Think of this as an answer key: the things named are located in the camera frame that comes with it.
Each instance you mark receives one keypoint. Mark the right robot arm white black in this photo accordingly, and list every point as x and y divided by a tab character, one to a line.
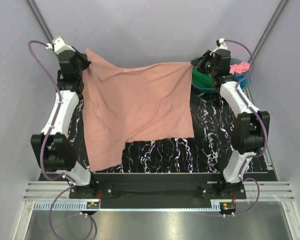
249	137

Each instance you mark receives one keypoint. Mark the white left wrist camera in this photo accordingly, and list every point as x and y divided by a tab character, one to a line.
58	45

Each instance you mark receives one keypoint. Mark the bright pink t shirt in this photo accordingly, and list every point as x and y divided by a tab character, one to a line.
239	68

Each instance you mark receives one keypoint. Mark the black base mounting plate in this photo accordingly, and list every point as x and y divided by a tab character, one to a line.
155	191

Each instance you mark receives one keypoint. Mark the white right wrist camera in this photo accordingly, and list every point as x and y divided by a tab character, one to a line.
220	45

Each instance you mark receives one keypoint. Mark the right orange connector box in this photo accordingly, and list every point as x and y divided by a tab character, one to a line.
229	206

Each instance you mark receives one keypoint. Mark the dusty pink t shirt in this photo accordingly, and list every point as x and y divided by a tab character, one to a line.
124	105

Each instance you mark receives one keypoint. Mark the left orange connector box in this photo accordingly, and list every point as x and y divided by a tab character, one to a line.
93	205

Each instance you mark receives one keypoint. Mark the green t shirt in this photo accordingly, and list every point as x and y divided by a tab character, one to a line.
201	80

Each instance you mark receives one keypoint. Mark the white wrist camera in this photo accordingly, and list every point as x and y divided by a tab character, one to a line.
220	45
58	45

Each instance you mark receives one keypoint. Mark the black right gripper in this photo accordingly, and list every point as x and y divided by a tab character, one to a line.
205	57

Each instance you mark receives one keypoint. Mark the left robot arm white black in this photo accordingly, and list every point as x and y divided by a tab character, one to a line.
53	151

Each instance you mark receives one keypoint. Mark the orange connector box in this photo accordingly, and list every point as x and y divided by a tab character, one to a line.
229	206
93	205

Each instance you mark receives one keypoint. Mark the blue t shirt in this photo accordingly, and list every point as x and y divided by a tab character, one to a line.
244	79

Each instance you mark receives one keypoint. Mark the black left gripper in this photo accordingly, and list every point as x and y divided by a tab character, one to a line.
83	57

